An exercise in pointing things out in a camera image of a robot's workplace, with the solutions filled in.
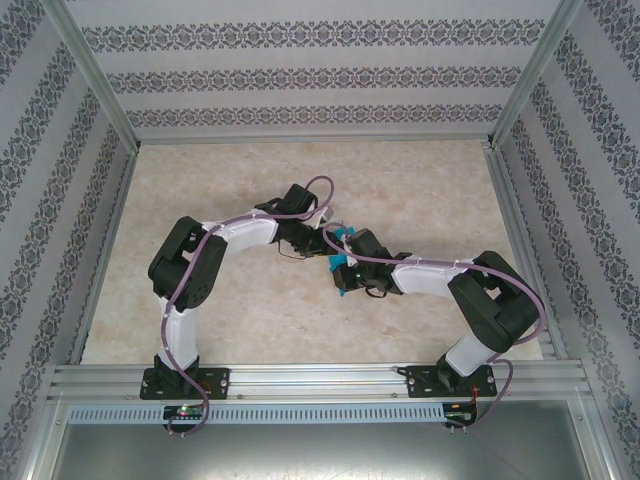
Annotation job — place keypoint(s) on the blue paper sheet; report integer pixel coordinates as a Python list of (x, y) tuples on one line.
[(337, 262)]

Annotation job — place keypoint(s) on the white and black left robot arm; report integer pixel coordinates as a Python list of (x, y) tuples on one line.
[(250, 235)]

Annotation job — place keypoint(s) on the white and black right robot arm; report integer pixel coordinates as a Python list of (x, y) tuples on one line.
[(425, 275)]

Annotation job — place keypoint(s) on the grey metal sheet panel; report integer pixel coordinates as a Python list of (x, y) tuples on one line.
[(320, 455)]

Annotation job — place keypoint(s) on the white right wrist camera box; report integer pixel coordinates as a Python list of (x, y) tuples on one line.
[(351, 257)]

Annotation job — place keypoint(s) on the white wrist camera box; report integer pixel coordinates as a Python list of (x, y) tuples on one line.
[(351, 257), (322, 217)]

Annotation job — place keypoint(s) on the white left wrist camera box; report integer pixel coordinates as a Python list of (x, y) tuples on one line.
[(322, 217)]

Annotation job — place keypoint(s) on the aluminium frame cross beam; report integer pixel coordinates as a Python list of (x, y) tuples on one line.
[(315, 139)]

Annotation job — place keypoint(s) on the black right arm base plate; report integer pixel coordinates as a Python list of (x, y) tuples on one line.
[(420, 382)]

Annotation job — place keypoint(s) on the aluminium mounting rail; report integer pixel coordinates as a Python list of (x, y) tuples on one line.
[(320, 382)]

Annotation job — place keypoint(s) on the aluminium table side rail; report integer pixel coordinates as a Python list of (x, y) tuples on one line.
[(515, 225), (107, 240)]

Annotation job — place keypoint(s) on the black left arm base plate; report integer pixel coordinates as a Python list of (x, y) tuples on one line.
[(220, 382)]

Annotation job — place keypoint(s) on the aluminium frame post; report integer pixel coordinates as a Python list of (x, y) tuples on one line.
[(535, 70), (95, 75)]

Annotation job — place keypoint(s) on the aluminium lower frame strut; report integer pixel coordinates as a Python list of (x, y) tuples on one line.
[(40, 440), (600, 440)]

